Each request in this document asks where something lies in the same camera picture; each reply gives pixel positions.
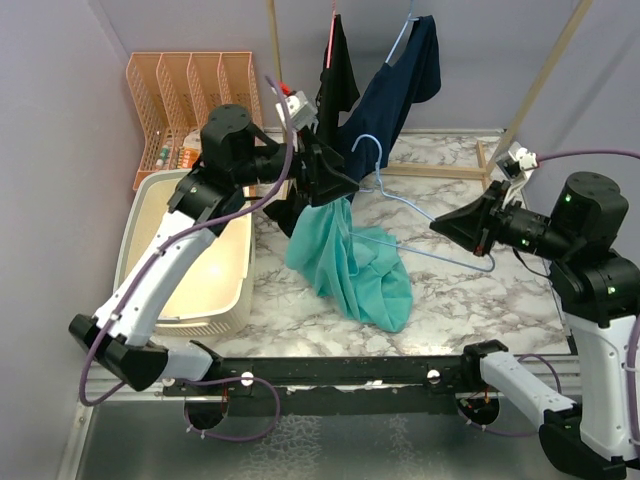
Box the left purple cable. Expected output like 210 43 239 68
79 74 301 407

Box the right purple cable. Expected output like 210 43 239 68
534 148 640 166

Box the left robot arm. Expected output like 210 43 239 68
69 104 358 395

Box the black t shirt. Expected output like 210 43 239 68
264 14 360 237

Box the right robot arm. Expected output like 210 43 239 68
431 172 639 479

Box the blue hanger under navy shirt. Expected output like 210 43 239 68
384 0 418 64

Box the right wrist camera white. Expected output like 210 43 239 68
495 141 539 195

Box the navy blue t shirt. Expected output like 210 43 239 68
333 16 441 182

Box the pink hanger under black shirt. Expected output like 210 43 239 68
324 0 337 69

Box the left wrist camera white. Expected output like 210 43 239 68
280 82 319 132

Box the wooden clothes rack frame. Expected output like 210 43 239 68
267 0 596 201

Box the orange plastic file organizer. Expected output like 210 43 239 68
126 51 263 188

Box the cream plastic laundry basket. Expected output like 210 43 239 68
114 170 255 338

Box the teal t shirt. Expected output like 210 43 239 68
285 198 413 333

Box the purple cable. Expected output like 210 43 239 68
534 148 640 166
79 74 301 407

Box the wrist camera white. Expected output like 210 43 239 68
280 82 319 132
495 141 539 195

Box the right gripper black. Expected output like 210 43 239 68
431 177 576 259

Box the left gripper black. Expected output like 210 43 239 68
233 123 360 205

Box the light blue wire hanger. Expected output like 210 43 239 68
353 133 498 274

